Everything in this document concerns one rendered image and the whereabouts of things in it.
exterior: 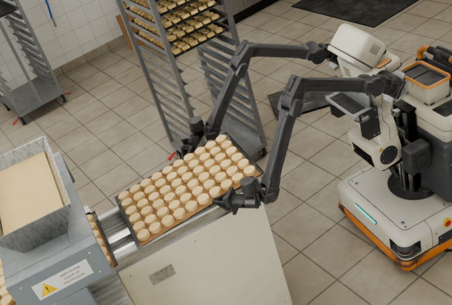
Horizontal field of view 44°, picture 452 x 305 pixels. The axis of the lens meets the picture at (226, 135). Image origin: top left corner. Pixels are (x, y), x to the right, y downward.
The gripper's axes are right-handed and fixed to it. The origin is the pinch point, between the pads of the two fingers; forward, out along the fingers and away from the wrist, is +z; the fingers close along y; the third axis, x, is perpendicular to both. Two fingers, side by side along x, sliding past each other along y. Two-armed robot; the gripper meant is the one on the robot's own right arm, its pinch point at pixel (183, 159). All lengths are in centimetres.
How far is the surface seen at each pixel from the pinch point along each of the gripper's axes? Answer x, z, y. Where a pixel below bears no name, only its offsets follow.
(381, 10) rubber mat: 28, -343, -111
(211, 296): 11, 38, -51
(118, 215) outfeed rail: -23.1, 31.4, -5.9
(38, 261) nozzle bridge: -11, 83, 26
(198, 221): 17.7, 30.5, -8.3
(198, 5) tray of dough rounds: -29, -112, 25
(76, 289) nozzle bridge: -3, 82, 11
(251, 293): 23, 26, -64
